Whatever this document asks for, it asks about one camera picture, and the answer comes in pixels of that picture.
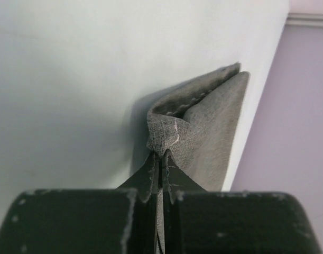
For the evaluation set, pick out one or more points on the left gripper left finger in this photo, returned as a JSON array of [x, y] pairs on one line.
[[120, 220]]

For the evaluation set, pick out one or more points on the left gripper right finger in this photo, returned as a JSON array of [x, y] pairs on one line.
[[199, 221]]

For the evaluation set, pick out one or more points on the grey cloth napkin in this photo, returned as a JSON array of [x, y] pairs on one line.
[[197, 123]]

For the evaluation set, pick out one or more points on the right aluminium side rail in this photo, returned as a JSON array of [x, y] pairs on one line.
[[304, 19]]

